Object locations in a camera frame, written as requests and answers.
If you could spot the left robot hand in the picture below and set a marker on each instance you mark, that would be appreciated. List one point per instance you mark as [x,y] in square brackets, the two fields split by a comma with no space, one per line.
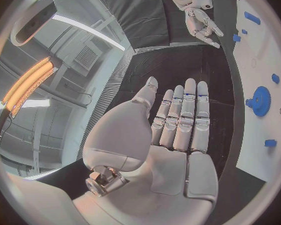
[168,172]

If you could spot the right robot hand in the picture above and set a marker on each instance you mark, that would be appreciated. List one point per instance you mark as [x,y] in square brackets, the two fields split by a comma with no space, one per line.
[196,20]

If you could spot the blue block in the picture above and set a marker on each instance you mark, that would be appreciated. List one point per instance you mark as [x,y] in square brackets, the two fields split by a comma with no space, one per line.
[236,38]
[270,143]

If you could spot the white task board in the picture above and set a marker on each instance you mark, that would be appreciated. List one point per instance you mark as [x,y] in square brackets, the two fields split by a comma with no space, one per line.
[260,63]

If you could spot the small blue peg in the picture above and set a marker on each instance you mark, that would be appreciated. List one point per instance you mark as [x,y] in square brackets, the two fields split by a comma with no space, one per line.
[244,31]

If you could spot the blue long cylinder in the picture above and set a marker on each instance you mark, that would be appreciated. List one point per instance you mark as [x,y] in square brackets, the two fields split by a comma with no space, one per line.
[251,17]

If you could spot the small blue gear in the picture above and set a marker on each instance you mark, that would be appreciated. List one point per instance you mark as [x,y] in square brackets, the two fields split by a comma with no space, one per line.
[249,102]

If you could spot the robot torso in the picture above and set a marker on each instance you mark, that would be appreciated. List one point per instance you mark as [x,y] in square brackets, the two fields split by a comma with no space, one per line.
[35,22]

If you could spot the glowing light bar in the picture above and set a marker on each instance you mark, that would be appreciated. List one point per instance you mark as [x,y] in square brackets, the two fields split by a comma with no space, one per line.
[25,82]

